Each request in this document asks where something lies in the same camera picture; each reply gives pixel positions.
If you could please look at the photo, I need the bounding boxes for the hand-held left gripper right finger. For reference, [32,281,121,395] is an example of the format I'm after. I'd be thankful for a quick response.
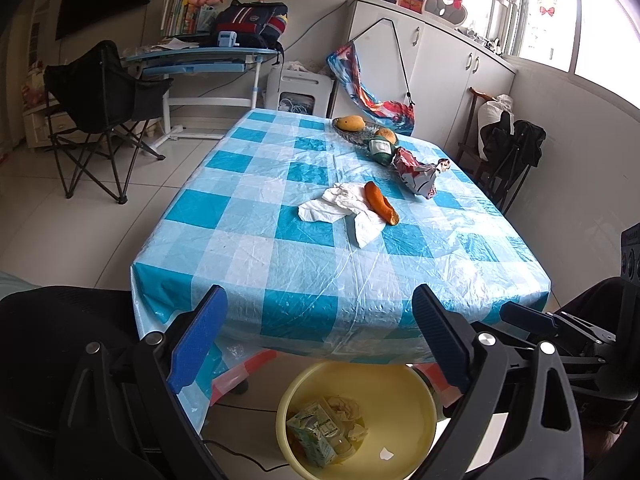
[412,284,583,480]

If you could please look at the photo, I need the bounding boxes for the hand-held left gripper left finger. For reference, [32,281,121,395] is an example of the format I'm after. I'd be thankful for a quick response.
[50,285,231,480]

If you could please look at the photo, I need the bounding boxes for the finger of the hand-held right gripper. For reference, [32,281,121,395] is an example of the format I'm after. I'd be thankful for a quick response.
[500,300,561,339]

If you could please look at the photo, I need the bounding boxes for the yellow plastic basin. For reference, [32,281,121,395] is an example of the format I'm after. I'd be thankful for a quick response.
[276,361,443,480]

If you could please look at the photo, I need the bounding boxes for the white tissue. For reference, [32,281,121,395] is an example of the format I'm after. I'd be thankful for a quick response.
[350,210,386,248]
[298,182,371,223]

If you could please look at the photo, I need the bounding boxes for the green juice carton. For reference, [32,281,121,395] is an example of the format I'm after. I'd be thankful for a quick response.
[286,402,341,466]

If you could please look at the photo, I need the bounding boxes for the orange carrot piece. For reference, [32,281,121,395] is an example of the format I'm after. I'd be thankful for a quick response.
[364,181,401,226]

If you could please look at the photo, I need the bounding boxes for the red snack wrapper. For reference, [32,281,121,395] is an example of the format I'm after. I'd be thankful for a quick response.
[392,147,453,201]

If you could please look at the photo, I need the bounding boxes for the red white plastic sheet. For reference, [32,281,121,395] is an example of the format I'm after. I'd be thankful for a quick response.
[210,350,278,406]

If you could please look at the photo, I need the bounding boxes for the person's dark trousers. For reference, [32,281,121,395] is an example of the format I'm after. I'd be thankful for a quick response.
[547,276,623,333]

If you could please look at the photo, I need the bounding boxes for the crumpled paper scrap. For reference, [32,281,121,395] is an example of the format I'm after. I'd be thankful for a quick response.
[325,396,369,442]

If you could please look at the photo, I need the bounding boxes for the blue white checkered tablecloth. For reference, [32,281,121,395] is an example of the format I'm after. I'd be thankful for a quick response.
[130,107,552,433]

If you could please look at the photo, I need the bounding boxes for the black folded chairs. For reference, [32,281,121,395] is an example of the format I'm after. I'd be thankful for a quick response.
[480,112,548,216]

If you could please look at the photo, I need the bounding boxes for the green jar white label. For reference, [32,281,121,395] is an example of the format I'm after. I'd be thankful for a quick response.
[367,137,401,166]

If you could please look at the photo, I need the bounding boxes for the white sack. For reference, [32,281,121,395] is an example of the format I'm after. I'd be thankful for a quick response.
[477,94,516,158]

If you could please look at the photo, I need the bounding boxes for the wooden chair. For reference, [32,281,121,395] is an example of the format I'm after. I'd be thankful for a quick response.
[456,87,501,181]

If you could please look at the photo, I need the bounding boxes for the glass fruit dish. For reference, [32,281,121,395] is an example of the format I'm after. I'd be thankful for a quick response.
[332,117,401,149]

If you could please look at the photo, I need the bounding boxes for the white drawer cabinet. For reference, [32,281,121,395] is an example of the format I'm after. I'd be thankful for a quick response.
[22,100,81,151]

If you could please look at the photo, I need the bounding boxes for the black folding camp chair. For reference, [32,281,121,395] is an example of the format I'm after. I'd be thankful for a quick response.
[44,40,173,205]

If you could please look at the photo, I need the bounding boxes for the white plastic stool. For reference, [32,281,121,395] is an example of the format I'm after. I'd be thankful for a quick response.
[264,67,335,117]

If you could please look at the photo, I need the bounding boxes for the blue white study desk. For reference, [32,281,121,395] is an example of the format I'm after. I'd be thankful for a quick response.
[125,45,283,141]

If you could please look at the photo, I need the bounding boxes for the white papers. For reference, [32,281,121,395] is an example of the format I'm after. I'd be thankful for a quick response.
[160,36,201,51]

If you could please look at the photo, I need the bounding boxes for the window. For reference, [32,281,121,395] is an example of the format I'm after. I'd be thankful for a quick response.
[500,0,640,96]

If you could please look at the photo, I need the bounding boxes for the dark blue backpack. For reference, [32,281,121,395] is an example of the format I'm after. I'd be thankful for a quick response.
[214,0,290,51]

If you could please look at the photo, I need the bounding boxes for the row of books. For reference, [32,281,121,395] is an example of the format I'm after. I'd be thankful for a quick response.
[161,0,218,38]

